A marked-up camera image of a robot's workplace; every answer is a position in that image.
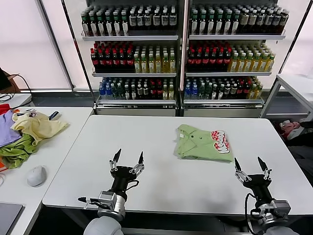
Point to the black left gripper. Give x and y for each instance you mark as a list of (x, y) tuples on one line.
[(122, 176)]

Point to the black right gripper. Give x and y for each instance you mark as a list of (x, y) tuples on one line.
[(259, 186)]

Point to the light green polo shirt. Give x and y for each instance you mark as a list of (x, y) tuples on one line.
[(195, 147)]

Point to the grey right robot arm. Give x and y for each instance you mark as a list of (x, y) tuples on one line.
[(281, 230)]

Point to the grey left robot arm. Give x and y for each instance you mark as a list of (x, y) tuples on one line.
[(102, 226)]

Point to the silver left wrist module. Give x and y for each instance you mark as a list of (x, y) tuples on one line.
[(106, 199)]

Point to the silver wrist module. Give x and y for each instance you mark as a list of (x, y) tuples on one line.
[(280, 208), (106, 199)]

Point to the silver right wrist module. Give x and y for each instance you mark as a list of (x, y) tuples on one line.
[(280, 208)]

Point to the pink white clothing pile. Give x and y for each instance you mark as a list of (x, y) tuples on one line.
[(289, 127)]

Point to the blue white striped item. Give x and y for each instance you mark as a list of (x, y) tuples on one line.
[(54, 115)]

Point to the grey computer mouse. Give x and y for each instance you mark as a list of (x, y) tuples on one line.
[(36, 176)]

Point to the pale yellow shirt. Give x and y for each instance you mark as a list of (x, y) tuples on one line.
[(41, 128)]

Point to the white metal side table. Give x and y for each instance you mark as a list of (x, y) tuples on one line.
[(293, 80)]

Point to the yellow juice bottle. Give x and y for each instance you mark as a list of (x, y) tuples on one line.
[(137, 64), (151, 64), (165, 64), (248, 64), (144, 64), (255, 64), (270, 64), (240, 64), (263, 64), (172, 64), (158, 64), (233, 64)]

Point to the cola bottle red cap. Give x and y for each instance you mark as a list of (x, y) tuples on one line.
[(219, 61), (205, 61), (116, 61), (191, 61), (227, 61), (108, 61), (101, 61), (130, 61), (123, 61), (94, 61), (198, 61), (212, 61)]

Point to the green crumpled cloth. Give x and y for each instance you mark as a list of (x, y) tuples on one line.
[(17, 151)]

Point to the orange flat item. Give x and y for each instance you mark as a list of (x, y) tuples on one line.
[(3, 165)]

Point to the purple shirt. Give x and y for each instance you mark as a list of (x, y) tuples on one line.
[(7, 132)]

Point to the metal beverage shelf rack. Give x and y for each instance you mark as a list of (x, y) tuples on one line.
[(132, 38), (234, 37)]

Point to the grey laptop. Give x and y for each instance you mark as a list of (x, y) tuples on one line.
[(9, 218)]

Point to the red cloth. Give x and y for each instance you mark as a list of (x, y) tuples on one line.
[(4, 109)]

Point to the black monitor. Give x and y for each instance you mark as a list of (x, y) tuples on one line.
[(5, 78)]

